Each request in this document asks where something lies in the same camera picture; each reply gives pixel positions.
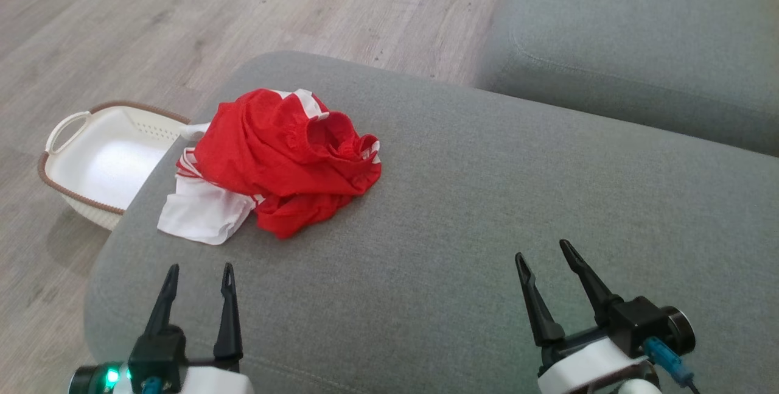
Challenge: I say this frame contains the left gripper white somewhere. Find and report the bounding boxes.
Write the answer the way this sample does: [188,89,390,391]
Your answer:
[144,262,255,394]

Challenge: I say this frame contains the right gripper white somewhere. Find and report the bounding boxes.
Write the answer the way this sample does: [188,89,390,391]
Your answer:
[515,239,661,394]

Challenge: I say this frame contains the red jersey with white sleeves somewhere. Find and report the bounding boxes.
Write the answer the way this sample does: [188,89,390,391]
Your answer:
[157,147,366,246]

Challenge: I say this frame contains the red shorts with white waistband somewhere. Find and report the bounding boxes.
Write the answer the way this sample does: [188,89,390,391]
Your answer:
[201,88,383,200]

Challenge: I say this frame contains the grey fabric sofa seat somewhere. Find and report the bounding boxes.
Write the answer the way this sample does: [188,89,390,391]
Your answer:
[84,50,779,394]

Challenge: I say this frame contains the white basket with brown rim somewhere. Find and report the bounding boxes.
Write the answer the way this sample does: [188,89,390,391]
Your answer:
[38,100,211,231]

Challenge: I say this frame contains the grey fabric sofa section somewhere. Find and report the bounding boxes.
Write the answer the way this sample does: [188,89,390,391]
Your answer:
[478,0,779,157]

